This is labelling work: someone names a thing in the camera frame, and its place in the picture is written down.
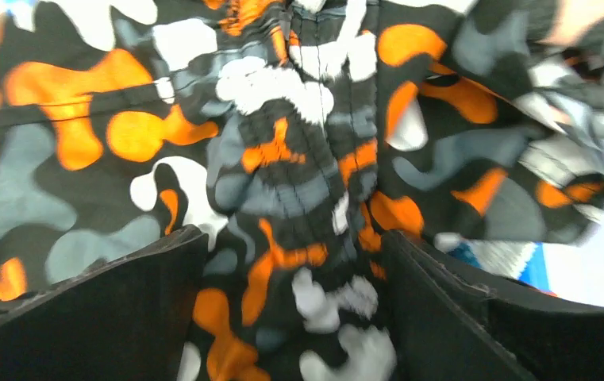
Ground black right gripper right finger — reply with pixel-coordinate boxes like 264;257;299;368
382;230;604;380

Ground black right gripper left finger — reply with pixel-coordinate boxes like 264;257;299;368
0;227;208;380

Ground dark blue leaf print shorts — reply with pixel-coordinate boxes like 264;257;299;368
448;240;537;279

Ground orange camouflage shorts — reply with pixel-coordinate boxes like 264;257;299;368
0;1;604;380

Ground blue plastic bin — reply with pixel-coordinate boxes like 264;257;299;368
517;243;552;294

